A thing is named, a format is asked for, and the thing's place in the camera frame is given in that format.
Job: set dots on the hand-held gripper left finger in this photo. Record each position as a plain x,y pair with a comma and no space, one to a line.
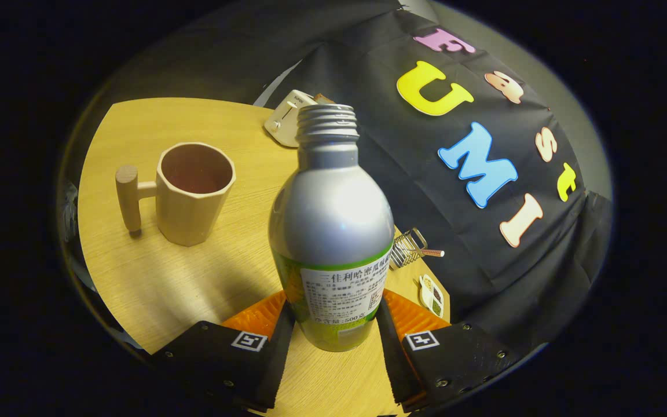
278,359

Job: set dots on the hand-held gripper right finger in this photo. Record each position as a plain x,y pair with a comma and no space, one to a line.
394,359

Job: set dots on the silver bottle with green label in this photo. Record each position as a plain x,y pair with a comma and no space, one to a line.
333,220

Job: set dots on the white divided dish with beans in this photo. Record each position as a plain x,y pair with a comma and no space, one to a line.
431,295

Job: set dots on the red checked straw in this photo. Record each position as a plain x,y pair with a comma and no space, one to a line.
433,253

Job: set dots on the wooden table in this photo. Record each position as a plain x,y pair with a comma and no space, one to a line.
194,278

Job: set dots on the white toaster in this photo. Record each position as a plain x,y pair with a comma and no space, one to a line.
284,119

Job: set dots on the toast slice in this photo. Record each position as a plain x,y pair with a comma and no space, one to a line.
324,98

